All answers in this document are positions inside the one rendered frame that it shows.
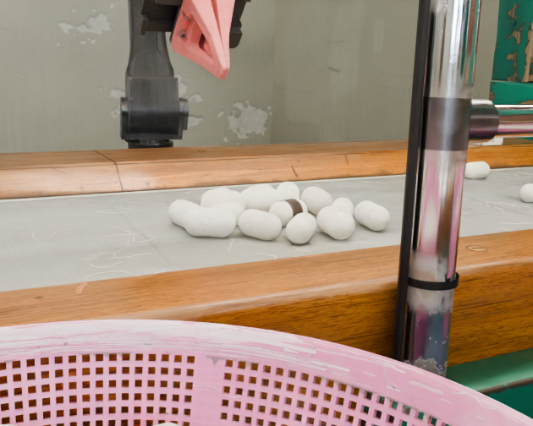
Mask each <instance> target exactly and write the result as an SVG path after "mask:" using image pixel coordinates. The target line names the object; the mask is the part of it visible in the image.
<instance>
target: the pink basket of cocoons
mask: <svg viewBox="0 0 533 426"><path fill-rule="evenodd" d="M110 353H117V361H109V354H110ZM123 353H130V359H129V361H123ZM136 353H143V361H135V360H136ZM86 354H90V362H82V355H86ZM96 354H103V361H96ZM149 354H156V361H149ZM163 354H169V362H168V361H162V355H163ZM72 355H76V363H69V356H72ZM175 355H182V362H175ZM60 356H63V363H55V361H54V357H60ZM188 356H195V362H194V363H188ZM33 358H34V359H35V366H30V367H26V359H33ZM41 358H49V364H46V365H41ZM227 359H229V360H233V367H228V366H227ZM18 360H20V366H21V368H15V369H12V361H18ZM239 361H242V362H246V363H245V369H241V368H240V367H239ZM5 362H6V369H3V370H0V376H6V375H7V382H8V383H3V384H0V391H1V390H8V396H5V397H0V425H1V424H2V418H5V417H9V421H10V423H7V424H12V425H15V426H43V425H48V424H51V426H57V423H64V426H70V423H72V422H77V426H83V421H90V426H96V420H103V426H108V425H109V420H116V423H115V426H121V424H122V419H128V426H134V420H135V419H140V426H146V420H153V425H158V424H159V420H165V423H171V422H172V421H178V425H180V426H184V422H190V426H260V425H258V419H264V423H263V426H270V424H271V421H272V422H275V423H276V426H283V424H285V425H288V426H321V421H324V422H327V425H326V426H334V424H335V425H337V426H360V423H361V419H363V420H365V421H366V424H365V426H374V424H375V425H378V426H402V422H403V420H404V421H406V422H407V426H434V425H432V424H431V420H432V418H436V419H437V423H436V426H445V424H448V425H450V426H533V419H531V418H529V417H527V416H525V415H524V414H522V413H520V412H517V411H515V410H514V409H512V408H510V407H508V406H506V405H504V404H502V403H501V402H499V401H496V400H493V399H492V398H490V397H488V396H485V395H483V394H481V393H479V392H477V391H475V390H472V389H470V388H468V387H466V386H463V385H460V384H458V383H456V382H453V381H452V380H448V379H446V378H443V377H442V376H439V375H437V374H433V373H431V372H428V371H425V370H424V369H419V368H416V367H415V366H412V365H409V364H407V363H402V362H399V361H397V360H394V359H391V358H387V357H383V356H381V355H377V354H375V353H372V352H367V351H363V350H360V349H357V348H353V347H347V346H344V345H341V344H337V343H334V342H329V341H323V340H319V339H315V338H311V337H307V336H298V335H294V334H289V333H284V332H280V331H274V330H263V329H258V328H252V327H245V326H238V325H224V324H214V323H205V322H193V321H179V320H159V319H94V320H76V321H61V322H49V323H37V324H28V325H12V326H4V327H0V363H5ZM252 363H258V371H256V370H252ZM265 365H267V366H271V373H267V372H265ZM98 367H103V374H96V368H98ZM109 367H117V373H116V374H109ZM123 367H129V374H123ZM135 367H143V369H142V374H136V373H135ZM149 367H156V373H155V374H148V372H149ZM82 368H90V374H85V375H82ZM162 368H168V374H162ZM174 368H179V369H181V375H176V374H174ZM277 368H281V369H283V375H279V374H277ZM58 369H62V370H63V376H61V377H55V370H58ZM69 369H76V372H77V375H72V376H69ZM187 369H193V370H194V376H189V375H187ZM48 370H49V378H43V379H42V378H41V371H48ZM290 370H293V371H296V376H295V378H292V377H289V376H290ZM32 372H36V379H35V380H27V373H32ZM226 373H230V374H232V377H231V380H226V379H225V374H226ZM303 373H305V374H308V375H309V378H308V381H306V380H302V379H303ZM13 374H21V381H15V382H13ZM239 374H242V375H244V382H241V381H238V376H239ZM251 376H253V377H257V378H256V384H252V383H250V377H251ZM316 376H318V377H321V384H317V383H315V382H316ZM263 379H268V380H269V385H268V386H266V385H263ZM96 380H103V387H96ZM109 380H116V387H109ZM122 380H129V386H122ZM135 380H142V386H135ZM148 380H155V387H148ZM161 380H167V381H168V387H161ZM329 380H334V384H333V388H332V387H329V386H328V381H329ZM82 381H90V388H83V385H82ZM174 381H180V388H173V382H174ZM276 381H280V382H282V385H281V389H279V388H275V386H276ZM69 382H77V389H69ZM186 382H193V388H192V389H186ZM56 383H63V390H56V386H55V384H56ZM342 383H343V384H346V385H347V388H346V391H343V390H341V384H342ZM47 384H50V391H41V385H47ZM288 384H291V385H294V391H290V390H288ZM33 385H35V386H36V392H35V393H28V386H33ZM224 386H230V393H225V392H224ZM301 386H302V387H305V388H307V389H306V394H301V393H300V390H301ZM20 387H22V395H14V388H20ZM355 387H356V388H359V389H360V391H359V395H358V396H357V395H355V394H354V388H355ZM237 388H242V389H243V392H242V395H237V394H236V392H237ZM250 390H253V391H255V397H252V396H249V391H250ZM314 390H316V391H319V396H318V398H317V397H314V396H313V392H314ZM367 391H369V392H371V393H372V397H371V400H370V399H367V398H366V394H367ZM262 392H266V393H267V398H266V399H261V393H262ZM109 393H116V400H109ZM122 393H129V399H128V400H122ZM135 393H141V400H135ZM148 393H154V400H147V395H148ZM87 394H90V400H89V401H83V395H87ZM96 394H103V401H96ZM161 394H167V400H166V401H160V395H161ZM173 394H175V395H179V401H173ZM327 394H331V395H332V398H331V401H327V400H326V395H327ZM74 395H77V401H76V402H69V396H74ZM185 395H187V396H192V399H191V402H187V401H185ZM274 395H279V396H280V397H279V402H277V401H274V400H273V399H274ZM56 396H63V403H56ZM380 396H383V397H385V402H384V404H381V403H379V400H380ZM48 397H50V404H48V405H42V398H48ZM287 397H289V398H292V403H291V405H289V404H286V400H287ZM339 397H342V398H344V401H343V405H341V404H338V398H339ZM33 399H36V406H34V407H29V400H33ZM223 399H226V400H229V401H228V407H226V406H223ZM299 400H301V401H304V402H305V404H304V408H303V407H299ZM15 401H23V407H22V408H16V409H15V407H14V402H15ZM235 401H241V407H240V408H237V407H235ZM352 401H355V402H357V404H356V408H355V409H353V408H351V402H352ZM393 401H396V402H398V406H397V409H395V408H392V405H393ZM3 403H8V407H9V410H5V411H1V404H3ZM248 403H252V404H254V405H253V411H252V410H247V407H248ZM311 403H313V404H316V411H312V410H311ZM260 406H265V407H266V410H265V412H260ZM364 406H368V407H370V408H369V412H368V413H365V412H363V411H364ZM406 406H408V407H411V409H410V413H409V414H408V413H405V408H406ZM84 407H89V408H90V414H83V408H84ZM96 407H103V413H98V414H96ZM109 407H116V413H109ZM122 407H129V412H123V413H122ZM135 407H141V412H135ZM147 407H154V409H153V413H147ZM160 407H165V408H166V413H160ZM173 407H178V408H179V414H172V410H173ZM324 407H327V408H329V412H328V415H326V414H324V413H323V410H324ZM73 408H77V415H73V416H69V409H73ZM185 408H189V409H191V410H190V415H184V409H185ZM272 408H276V409H277V415H273V414H272ZM56 410H63V411H64V416H63V417H57V412H56ZM377 410H379V411H381V412H382V415H381V418H378V417H376V412H377ZM47 411H51V417H50V418H43V412H47ZM285 411H288V412H290V414H289V418H285V417H284V412H285ZM337 411H339V412H341V418H335V417H336V412H337ZM34 412H37V419H34V420H30V416H29V413H34ZM222 412H225V413H227V414H228V416H227V419H221V418H222ZM419 412H423V413H424V416H423V419H422V420H421V419H419V418H418V415H419ZM297 413H298V414H301V415H302V419H301V422H300V421H298V420H296V418H297ZM21 414H24V421H23V422H17V423H16V420H15V416H16V415H21ZM234 414H237V415H239V421H234ZM349 415H351V416H354V420H353V422H352V423H351V422H348V419H349ZM390 415H392V416H394V417H395V418H394V421H393V423H390V422H388V420H389V417H390ZM246 417H252V419H251V423H246V422H245V421H246ZM309 418H314V424H313V425H312V424H309Z"/></svg>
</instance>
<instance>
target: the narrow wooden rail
mask: <svg viewBox="0 0 533 426"><path fill-rule="evenodd" d="M399 254H400V244H397V245H389V246H382V247H375V248H361V249H354V250H347V251H339V252H332V253H325V254H312V255H304V256H297V257H289V258H282V259H269V260H262V261H254V262H247V263H239V264H232V265H219V266H212V267H204V268H197V269H189V270H176V271H169V272H162V273H154V274H147V275H140V276H126V277H119V278H112V279H104V280H97V281H83V282H76V283H69V284H62V285H55V286H47V287H33V288H26V289H19V290H12V291H5V292H0V327H4V326H12V325H28V324H37V323H49V322H61V321H76V320H179V321H193V322H205V323H214V324H224V325H238V326H245V327H252V328H258V329H263V330H274V331H280V332H284V333H289V334H294V335H298V336H307V337H311V338H315V339H319V340H323V341H329V342H334V343H337V344H341V345H344V346H347V347H353V348H357V349H360V350H363V351H367V352H372V353H375V354H377V355H381V356H383V357H387V358H392V352H393V331H394V320H395V309H396V298H397V287H398V266H399ZM456 272H457V273H458V274H459V285H458V286H457V287H455V288H454V295H453V311H452V320H451V329H450V338H449V347H448V364H447V367H449V366H453V365H456V364H461V363H468V362H471V361H475V360H479V359H483V358H489V357H494V356H497V355H501V354H505V353H509V352H516V351H519V350H524V349H527V348H532V347H533V228H532V229H525V230H518V231H510V232H496V233H489V234H482V235H475V236H468V237H460V238H459V249H458V258H457V267H456Z"/></svg>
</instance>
